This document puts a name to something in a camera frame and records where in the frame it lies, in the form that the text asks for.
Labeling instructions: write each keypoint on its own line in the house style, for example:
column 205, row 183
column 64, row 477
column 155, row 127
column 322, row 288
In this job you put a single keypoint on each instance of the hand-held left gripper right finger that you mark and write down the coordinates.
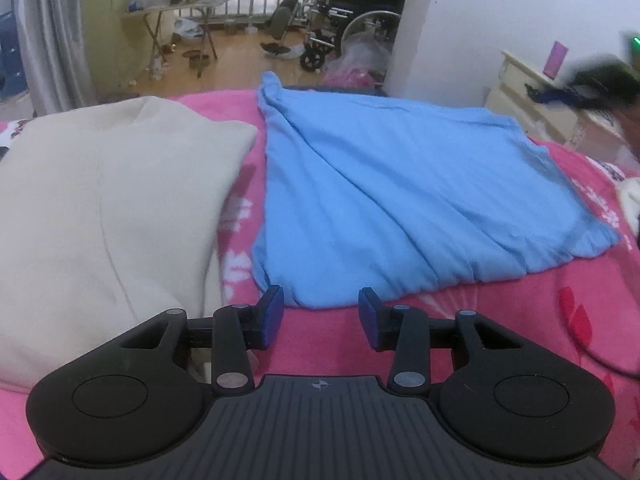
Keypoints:
column 367, row 317

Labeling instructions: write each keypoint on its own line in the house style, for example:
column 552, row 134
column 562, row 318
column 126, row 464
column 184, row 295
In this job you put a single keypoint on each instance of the cream nightstand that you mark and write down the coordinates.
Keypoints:
column 515, row 95

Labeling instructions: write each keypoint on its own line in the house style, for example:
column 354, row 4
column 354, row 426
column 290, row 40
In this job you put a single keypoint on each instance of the grey curtain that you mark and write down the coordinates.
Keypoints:
column 50, row 35

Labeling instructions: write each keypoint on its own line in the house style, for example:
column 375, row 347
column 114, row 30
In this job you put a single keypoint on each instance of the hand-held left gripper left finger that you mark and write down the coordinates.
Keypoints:
column 272, row 317

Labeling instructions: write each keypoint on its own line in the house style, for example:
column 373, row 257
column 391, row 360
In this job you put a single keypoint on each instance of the white plastic bag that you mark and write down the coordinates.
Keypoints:
column 189, row 27

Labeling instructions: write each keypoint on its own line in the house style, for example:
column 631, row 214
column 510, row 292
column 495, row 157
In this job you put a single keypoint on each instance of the folding table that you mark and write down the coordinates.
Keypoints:
column 165, row 7

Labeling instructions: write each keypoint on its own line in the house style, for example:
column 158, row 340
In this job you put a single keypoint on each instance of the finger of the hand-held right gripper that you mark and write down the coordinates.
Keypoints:
column 547, row 95

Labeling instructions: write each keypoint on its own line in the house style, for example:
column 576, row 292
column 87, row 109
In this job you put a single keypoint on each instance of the light blue shirt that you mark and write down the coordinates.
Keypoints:
column 400, row 185

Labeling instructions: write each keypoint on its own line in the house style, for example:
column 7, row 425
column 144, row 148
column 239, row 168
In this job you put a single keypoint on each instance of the pink floral blanket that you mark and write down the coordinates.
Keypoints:
column 500, row 305

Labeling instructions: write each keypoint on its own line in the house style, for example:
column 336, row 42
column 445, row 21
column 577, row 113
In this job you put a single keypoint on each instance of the black wheelchair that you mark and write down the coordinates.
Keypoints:
column 350, row 0

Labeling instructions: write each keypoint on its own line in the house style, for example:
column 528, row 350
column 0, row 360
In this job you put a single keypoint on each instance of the cream garment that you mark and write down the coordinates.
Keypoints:
column 100, row 210

